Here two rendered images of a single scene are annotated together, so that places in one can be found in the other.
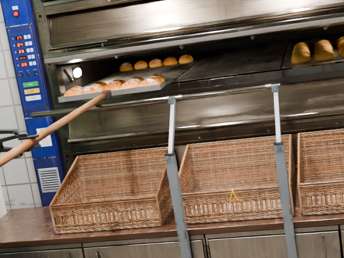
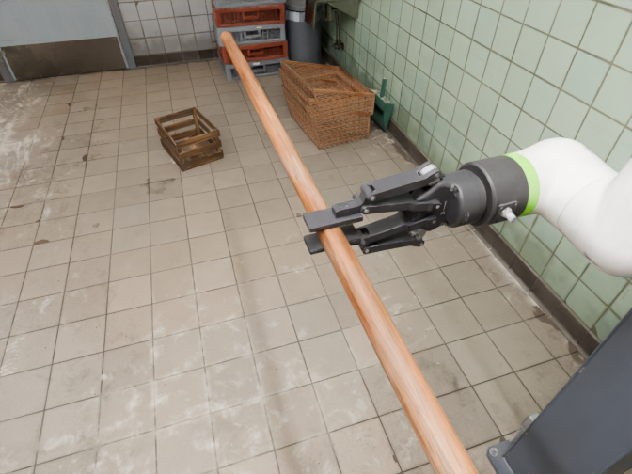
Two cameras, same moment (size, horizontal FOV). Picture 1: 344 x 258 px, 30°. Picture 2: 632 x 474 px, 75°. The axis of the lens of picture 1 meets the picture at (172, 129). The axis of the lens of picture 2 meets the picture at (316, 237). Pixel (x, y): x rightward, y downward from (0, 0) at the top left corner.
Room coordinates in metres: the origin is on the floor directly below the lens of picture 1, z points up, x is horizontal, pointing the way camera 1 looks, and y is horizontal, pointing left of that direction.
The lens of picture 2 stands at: (2.61, 0.30, 1.54)
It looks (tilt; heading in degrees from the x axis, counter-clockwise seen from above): 43 degrees down; 149
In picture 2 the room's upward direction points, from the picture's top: straight up
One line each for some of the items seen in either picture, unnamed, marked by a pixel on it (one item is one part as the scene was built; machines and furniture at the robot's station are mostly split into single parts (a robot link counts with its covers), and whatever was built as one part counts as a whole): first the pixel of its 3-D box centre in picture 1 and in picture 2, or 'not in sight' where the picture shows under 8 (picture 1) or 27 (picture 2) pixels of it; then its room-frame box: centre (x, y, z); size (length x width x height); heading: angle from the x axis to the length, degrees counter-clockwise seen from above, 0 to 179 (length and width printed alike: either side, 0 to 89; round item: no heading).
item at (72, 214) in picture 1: (116, 188); not in sight; (3.17, 0.33, 0.72); 0.56 x 0.49 x 0.28; 77
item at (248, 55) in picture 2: not in sight; (251, 45); (-1.12, 1.85, 0.23); 0.60 x 0.40 x 0.16; 76
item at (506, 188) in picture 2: not in sight; (488, 193); (2.35, 0.74, 1.20); 0.12 x 0.06 x 0.09; 167
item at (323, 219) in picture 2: (28, 137); (332, 217); (2.29, 0.52, 1.21); 0.07 x 0.03 x 0.01; 78
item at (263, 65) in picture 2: not in sight; (253, 61); (-1.11, 1.85, 0.08); 0.60 x 0.40 x 0.16; 78
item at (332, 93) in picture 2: not in sight; (326, 86); (0.22, 1.83, 0.32); 0.56 x 0.49 x 0.28; 174
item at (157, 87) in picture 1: (117, 87); not in sight; (3.44, 0.25, 1.19); 0.55 x 0.36 x 0.03; 77
